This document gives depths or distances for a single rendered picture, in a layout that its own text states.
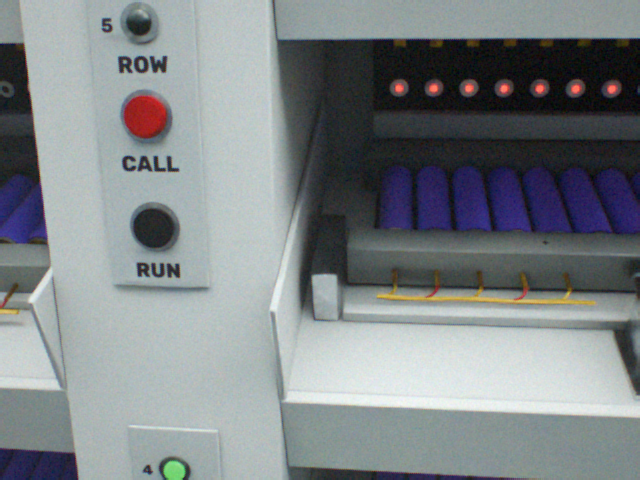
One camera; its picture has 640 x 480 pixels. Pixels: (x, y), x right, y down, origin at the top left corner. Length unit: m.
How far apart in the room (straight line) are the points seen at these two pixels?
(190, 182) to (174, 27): 0.06
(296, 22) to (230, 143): 0.05
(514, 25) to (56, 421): 0.26
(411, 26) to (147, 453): 0.21
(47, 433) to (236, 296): 0.12
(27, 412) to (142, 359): 0.07
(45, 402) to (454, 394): 0.18
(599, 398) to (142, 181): 0.20
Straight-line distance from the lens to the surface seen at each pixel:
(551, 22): 0.27
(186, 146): 0.27
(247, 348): 0.29
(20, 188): 0.45
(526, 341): 0.33
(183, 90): 0.27
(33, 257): 0.37
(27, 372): 0.34
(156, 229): 0.28
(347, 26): 0.27
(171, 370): 0.30
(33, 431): 0.36
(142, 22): 0.27
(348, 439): 0.31
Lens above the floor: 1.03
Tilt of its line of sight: 16 degrees down
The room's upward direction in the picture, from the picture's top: straight up
